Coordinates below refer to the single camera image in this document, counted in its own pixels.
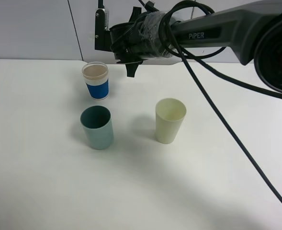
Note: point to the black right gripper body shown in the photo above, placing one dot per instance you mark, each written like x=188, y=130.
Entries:
x=128, y=42

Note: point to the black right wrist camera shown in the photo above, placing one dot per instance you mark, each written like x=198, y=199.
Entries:
x=102, y=33

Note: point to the blue paper cup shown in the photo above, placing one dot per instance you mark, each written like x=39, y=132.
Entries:
x=95, y=75

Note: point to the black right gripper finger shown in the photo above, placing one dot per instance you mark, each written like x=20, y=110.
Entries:
x=135, y=14
x=131, y=68

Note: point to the pale yellow plastic cup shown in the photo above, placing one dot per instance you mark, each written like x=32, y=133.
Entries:
x=170, y=114

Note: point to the teal plastic cup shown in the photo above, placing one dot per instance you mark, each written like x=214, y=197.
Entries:
x=97, y=124

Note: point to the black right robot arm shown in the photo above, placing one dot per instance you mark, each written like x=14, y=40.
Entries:
x=253, y=31

